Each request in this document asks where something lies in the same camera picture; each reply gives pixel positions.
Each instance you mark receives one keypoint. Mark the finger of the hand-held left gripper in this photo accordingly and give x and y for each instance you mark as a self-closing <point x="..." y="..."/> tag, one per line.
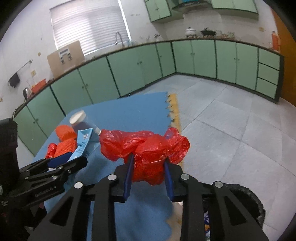
<point x="34" y="165"/>
<point x="74" y="165"/>

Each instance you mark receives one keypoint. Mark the orange basket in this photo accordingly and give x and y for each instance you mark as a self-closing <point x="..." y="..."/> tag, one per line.
<point x="39" y="87"/>

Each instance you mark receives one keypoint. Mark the black pot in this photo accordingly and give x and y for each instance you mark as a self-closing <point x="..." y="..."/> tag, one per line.
<point x="208" y="33"/>

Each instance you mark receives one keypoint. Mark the white window blind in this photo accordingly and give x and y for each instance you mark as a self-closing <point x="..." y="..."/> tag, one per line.
<point x="87" y="25"/>

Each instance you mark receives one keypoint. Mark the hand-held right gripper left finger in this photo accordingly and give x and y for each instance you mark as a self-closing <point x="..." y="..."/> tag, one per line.
<point x="128" y="180"/>

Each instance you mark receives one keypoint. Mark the metal faucet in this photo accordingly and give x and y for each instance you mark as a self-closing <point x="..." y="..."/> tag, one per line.
<point x="117" y="36"/>

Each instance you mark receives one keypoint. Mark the light blue carton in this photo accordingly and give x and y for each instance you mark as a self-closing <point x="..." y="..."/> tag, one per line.
<point x="82" y="141"/>

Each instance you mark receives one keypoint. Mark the metal towel rail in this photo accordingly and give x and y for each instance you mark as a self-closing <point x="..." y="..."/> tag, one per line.
<point x="23" y="67"/>

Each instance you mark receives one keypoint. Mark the green base cabinets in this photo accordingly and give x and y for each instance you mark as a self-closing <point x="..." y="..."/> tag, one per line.
<point x="203" y="58"/>

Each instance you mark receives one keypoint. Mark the wooden door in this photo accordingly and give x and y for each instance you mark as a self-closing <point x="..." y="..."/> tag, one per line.
<point x="288" y="64"/>

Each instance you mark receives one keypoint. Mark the red plastic bag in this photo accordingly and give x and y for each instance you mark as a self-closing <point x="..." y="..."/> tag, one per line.
<point x="150" y="148"/>

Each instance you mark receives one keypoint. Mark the yellow foam mat strip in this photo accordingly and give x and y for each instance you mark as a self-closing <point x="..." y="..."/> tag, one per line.
<point x="174" y="111"/>

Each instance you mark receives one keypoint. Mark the white pot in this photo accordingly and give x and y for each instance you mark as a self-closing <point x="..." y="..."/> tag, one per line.
<point x="190" y="32"/>

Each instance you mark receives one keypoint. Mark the cardboard box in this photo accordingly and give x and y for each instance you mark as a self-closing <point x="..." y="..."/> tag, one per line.
<point x="57" y="64"/>

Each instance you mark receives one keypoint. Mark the blue foam mat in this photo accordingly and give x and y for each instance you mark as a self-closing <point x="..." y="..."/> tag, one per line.
<point x="129" y="111"/>

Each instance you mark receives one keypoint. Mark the dark towel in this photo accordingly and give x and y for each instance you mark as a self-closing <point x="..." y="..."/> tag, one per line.
<point x="14" y="80"/>

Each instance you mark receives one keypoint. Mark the orange thermos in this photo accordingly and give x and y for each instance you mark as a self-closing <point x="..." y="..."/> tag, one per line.
<point x="275" y="41"/>

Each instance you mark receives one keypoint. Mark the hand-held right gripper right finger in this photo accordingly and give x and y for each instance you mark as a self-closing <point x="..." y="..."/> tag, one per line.
<point x="168" y="183"/>

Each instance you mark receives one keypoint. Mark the dark blue packet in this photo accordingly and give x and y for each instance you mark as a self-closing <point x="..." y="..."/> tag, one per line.
<point x="59" y="161"/>

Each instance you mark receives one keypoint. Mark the small red wrapper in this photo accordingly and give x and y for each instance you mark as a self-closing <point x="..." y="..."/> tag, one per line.
<point x="51" y="150"/>

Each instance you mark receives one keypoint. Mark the black trash bin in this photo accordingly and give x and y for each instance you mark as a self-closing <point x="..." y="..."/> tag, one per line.
<point x="245" y="199"/>

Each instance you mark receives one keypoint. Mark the orange foam net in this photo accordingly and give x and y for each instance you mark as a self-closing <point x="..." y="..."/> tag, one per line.
<point x="66" y="148"/>
<point x="65" y="132"/>

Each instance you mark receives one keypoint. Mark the green wall cabinets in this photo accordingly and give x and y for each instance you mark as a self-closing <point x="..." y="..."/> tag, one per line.
<point x="159" y="10"/>

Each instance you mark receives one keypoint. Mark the plastic jar with white lid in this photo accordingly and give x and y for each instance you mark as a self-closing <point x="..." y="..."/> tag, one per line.
<point x="79" y="121"/>

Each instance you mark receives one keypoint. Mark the range hood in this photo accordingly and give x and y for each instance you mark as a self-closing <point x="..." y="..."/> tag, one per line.
<point x="189" y="3"/>

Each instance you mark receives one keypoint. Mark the electric kettle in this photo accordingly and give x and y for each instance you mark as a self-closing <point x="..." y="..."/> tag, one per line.
<point x="26" y="93"/>

